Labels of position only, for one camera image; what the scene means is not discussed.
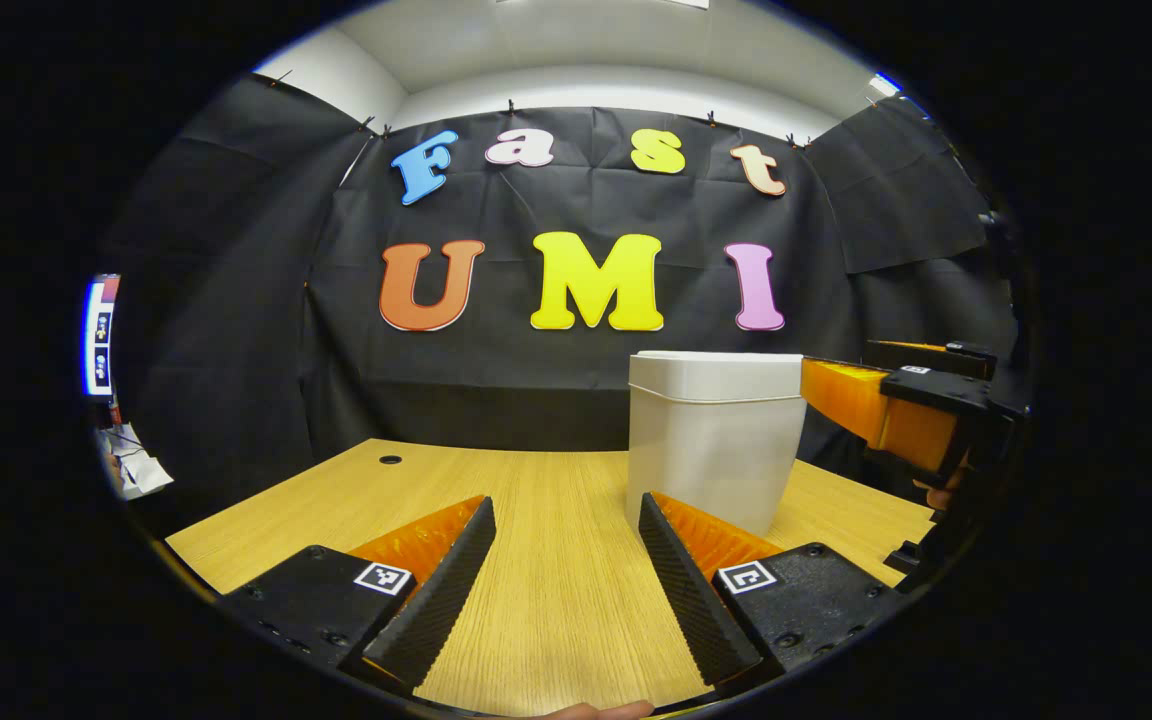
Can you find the white papers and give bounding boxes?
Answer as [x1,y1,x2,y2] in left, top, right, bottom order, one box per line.
[101,425,175,499]

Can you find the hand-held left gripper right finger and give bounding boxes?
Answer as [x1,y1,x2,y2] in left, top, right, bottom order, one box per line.
[638,491,907,691]

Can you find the wooden desktop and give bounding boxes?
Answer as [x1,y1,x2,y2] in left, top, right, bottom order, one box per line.
[166,438,937,716]

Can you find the white desktop garbage bin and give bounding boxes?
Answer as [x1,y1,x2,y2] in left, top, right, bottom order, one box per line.
[626,351,807,538]

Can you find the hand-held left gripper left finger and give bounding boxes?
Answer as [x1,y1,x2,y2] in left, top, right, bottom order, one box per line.
[221,495,497,691]

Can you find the computer monitor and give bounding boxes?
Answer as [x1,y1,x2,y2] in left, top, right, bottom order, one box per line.
[83,275,124,398]

